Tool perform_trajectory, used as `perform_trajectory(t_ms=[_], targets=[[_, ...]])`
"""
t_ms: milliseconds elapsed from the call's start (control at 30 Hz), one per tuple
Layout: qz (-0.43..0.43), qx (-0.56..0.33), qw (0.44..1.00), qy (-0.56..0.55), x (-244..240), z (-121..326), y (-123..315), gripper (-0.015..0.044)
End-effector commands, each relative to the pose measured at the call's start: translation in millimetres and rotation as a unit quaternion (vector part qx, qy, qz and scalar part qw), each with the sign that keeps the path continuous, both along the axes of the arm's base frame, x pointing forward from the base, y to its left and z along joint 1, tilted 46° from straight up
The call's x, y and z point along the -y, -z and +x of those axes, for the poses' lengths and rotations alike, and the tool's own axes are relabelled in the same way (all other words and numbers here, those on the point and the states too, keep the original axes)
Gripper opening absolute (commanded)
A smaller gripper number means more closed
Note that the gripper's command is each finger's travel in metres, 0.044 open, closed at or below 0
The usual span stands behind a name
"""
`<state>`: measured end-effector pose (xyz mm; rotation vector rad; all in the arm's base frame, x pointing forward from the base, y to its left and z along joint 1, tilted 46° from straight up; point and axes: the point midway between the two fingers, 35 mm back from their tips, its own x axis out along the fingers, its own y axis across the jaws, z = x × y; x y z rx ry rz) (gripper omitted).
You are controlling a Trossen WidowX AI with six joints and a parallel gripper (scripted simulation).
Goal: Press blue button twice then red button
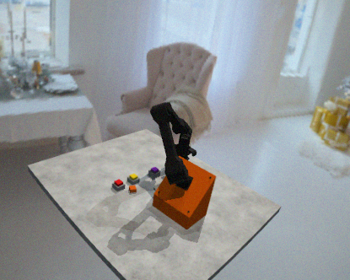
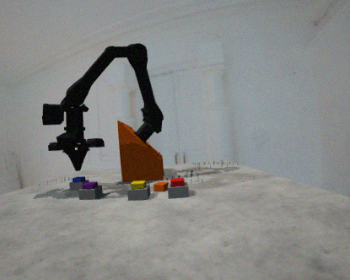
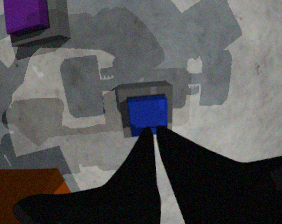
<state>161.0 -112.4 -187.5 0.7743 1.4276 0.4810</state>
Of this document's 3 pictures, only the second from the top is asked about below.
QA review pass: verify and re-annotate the red button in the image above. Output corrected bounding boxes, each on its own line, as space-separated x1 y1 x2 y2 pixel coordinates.
168 178 189 198

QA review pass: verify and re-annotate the yellow button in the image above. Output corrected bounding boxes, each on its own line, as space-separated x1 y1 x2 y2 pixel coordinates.
127 180 151 201

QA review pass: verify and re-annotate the blue button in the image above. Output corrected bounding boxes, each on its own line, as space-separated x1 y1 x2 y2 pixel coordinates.
69 176 89 191

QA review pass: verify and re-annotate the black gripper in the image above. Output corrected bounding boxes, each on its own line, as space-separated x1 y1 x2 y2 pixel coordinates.
48 123 105 171

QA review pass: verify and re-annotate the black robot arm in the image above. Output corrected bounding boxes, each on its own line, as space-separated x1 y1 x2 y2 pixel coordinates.
42 43 164 148

